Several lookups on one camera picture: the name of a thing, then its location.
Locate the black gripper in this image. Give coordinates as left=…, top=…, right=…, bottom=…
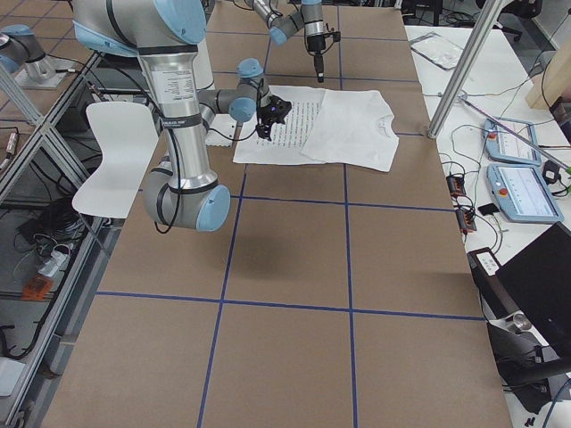
left=304, top=34, right=326, bottom=83
left=255, top=106, right=281, bottom=142

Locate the white long sleeve t-shirt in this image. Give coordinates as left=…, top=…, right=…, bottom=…
left=234, top=86, right=399, bottom=172

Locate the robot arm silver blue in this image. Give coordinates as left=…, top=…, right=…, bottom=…
left=233, top=0, right=330, bottom=83
left=73, top=0, right=292, bottom=234

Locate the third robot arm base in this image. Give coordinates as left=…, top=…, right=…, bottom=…
left=1, top=24, right=76, bottom=89

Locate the white paper in plastic sleeve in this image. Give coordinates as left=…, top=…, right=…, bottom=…
left=410, top=32, right=463, bottom=70

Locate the white chair seat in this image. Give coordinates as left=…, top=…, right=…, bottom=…
left=72, top=102, right=159, bottom=218

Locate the black orange usb hub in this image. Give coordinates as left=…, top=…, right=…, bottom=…
left=446, top=175, right=467, bottom=197
left=455, top=207, right=477, bottom=235

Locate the upper blue teach pendant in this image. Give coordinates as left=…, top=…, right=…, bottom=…
left=483, top=118, right=542, bottom=166

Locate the blue teach pendant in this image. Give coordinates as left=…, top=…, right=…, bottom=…
left=483, top=118, right=542, bottom=166
left=486, top=163, right=564, bottom=224

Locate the wooden board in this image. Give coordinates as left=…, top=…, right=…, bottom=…
left=525, top=0, right=571, bottom=111

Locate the white power strip on floor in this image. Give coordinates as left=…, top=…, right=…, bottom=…
left=37, top=249, right=70, bottom=277

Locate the lower blue teach pendant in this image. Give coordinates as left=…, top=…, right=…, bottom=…
left=486, top=163, right=564, bottom=224

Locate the orange device on floor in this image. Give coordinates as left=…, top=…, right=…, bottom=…
left=21, top=275, right=53, bottom=301

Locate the black laptop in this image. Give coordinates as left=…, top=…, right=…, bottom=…
left=468, top=222, right=570, bottom=357

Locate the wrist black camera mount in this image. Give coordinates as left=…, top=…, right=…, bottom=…
left=324, top=30, right=341, bottom=43
left=265, top=95, right=292, bottom=124

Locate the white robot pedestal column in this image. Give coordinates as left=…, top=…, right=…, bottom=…
left=194, top=38, right=236, bottom=147

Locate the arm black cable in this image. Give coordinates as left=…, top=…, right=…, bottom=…
left=106, top=48, right=264, bottom=235

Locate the aluminium frame post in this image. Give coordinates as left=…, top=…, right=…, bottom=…
left=427, top=0, right=508, bottom=139

